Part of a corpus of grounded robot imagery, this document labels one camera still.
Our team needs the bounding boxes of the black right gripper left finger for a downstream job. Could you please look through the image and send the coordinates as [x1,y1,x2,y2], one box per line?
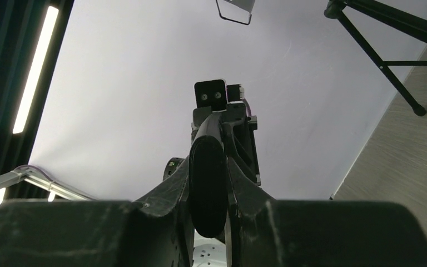
[0,158,193,266]

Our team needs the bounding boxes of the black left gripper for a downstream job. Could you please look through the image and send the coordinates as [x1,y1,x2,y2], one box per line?
[191,102,261,186]

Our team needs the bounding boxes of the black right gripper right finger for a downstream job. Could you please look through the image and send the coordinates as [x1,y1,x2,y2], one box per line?
[225,158,427,266]

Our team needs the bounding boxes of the black remote control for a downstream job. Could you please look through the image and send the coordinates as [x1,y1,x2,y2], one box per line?
[187,112,230,239]

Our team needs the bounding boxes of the black tripod music stand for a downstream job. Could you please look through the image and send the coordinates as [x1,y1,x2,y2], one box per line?
[324,1,427,116]

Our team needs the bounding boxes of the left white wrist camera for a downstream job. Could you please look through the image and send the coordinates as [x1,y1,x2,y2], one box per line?
[194,79,245,111]

